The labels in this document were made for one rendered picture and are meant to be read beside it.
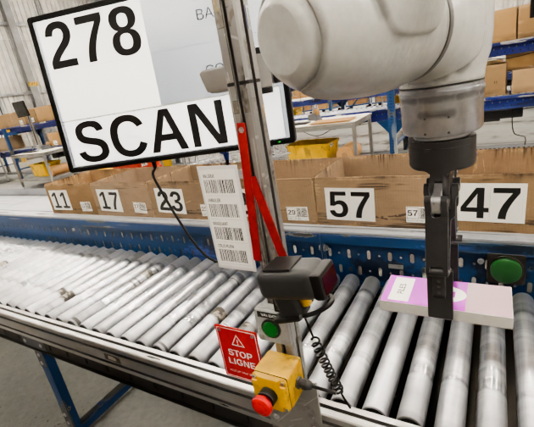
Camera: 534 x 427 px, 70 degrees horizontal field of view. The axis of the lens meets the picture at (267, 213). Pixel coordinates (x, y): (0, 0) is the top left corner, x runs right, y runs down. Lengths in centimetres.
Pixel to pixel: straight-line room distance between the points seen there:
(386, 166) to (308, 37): 121
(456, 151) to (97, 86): 65
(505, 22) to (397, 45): 531
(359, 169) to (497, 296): 99
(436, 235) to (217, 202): 37
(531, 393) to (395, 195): 58
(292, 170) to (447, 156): 117
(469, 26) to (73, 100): 70
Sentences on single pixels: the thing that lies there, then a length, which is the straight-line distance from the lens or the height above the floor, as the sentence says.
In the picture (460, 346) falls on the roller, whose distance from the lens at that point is 99.
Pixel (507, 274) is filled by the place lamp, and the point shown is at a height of 80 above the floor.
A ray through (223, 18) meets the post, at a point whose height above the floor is 146.
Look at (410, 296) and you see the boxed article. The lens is 58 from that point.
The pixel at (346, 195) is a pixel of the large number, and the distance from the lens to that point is 123.
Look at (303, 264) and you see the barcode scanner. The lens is 60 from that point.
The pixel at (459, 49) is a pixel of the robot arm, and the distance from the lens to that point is 44.
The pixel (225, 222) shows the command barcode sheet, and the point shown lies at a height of 114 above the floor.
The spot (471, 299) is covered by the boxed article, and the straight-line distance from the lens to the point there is 59.
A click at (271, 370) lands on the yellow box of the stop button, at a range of 74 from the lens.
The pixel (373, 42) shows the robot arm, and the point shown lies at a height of 137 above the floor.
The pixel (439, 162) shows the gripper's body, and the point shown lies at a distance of 48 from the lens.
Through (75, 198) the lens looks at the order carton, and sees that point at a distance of 217.
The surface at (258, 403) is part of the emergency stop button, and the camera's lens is 72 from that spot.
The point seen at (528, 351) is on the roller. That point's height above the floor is 75.
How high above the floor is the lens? 136
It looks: 19 degrees down
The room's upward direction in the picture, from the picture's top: 10 degrees counter-clockwise
